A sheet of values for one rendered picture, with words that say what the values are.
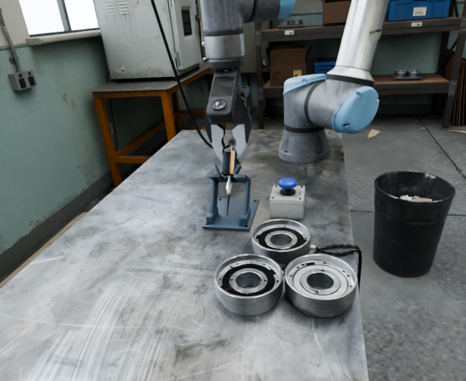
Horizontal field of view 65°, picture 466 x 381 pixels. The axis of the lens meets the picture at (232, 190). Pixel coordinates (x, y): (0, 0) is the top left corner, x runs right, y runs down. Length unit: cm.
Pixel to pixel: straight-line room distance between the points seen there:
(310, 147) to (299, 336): 63
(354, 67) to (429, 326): 116
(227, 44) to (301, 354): 52
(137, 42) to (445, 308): 243
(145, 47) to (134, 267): 228
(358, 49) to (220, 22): 38
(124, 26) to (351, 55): 215
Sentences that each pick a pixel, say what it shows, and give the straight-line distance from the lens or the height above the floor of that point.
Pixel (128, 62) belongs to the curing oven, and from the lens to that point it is 292.
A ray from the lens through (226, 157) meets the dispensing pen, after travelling 76.
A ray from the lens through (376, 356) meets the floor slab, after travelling 161.
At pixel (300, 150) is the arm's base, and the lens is 105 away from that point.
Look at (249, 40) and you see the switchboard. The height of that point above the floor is 90.
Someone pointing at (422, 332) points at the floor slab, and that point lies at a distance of 174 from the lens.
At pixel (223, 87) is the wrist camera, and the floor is 108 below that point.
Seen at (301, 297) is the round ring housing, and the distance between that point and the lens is 54.
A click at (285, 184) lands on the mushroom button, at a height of 87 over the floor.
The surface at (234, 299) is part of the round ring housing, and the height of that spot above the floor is 84.
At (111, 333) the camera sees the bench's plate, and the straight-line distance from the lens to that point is 59.
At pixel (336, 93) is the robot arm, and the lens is 94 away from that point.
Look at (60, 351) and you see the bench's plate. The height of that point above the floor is 80.
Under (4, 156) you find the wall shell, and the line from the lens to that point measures 235.
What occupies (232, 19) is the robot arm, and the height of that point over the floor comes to 119.
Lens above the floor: 120
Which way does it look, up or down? 26 degrees down
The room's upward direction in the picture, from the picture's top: 5 degrees counter-clockwise
